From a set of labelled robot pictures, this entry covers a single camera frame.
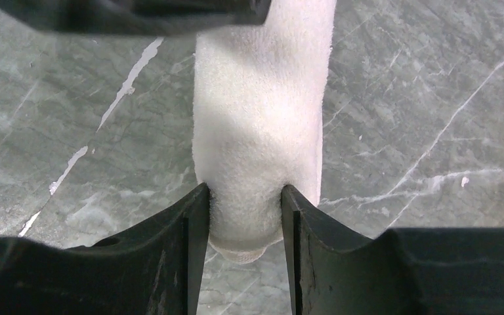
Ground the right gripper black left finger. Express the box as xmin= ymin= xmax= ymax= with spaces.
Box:
xmin=0 ymin=184 xmax=209 ymax=314

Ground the cream white towel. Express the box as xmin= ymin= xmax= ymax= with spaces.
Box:
xmin=192 ymin=0 xmax=336 ymax=264

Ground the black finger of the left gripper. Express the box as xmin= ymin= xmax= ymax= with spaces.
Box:
xmin=0 ymin=0 xmax=271 ymax=37

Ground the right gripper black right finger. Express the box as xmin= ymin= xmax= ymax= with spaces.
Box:
xmin=281 ymin=186 xmax=504 ymax=314

